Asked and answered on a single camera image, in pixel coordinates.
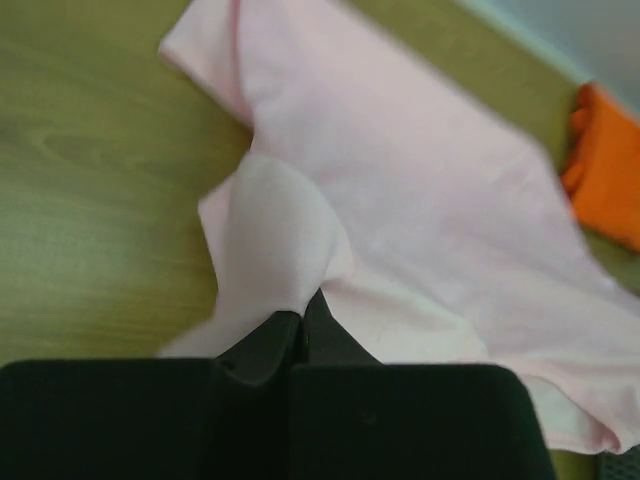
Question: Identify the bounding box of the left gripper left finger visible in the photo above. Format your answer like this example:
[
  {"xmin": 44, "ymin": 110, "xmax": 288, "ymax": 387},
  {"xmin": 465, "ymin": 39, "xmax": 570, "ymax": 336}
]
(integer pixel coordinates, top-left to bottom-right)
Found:
[{"xmin": 1, "ymin": 312, "xmax": 300, "ymax": 479}]

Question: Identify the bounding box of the folded orange t shirt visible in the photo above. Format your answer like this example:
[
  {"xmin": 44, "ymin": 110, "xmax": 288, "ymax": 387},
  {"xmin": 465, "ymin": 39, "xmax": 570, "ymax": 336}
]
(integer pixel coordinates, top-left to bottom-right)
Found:
[{"xmin": 561, "ymin": 83, "xmax": 639, "ymax": 251}]

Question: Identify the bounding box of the pink t shirt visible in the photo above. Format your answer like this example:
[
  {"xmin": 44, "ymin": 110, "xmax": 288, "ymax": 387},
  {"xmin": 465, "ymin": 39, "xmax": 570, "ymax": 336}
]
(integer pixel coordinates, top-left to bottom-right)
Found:
[{"xmin": 160, "ymin": 1, "xmax": 639, "ymax": 454}]

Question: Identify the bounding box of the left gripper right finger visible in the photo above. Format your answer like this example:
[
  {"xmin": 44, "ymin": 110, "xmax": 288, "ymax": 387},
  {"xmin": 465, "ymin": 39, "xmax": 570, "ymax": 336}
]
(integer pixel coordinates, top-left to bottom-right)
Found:
[{"xmin": 288, "ymin": 294, "xmax": 555, "ymax": 479}]

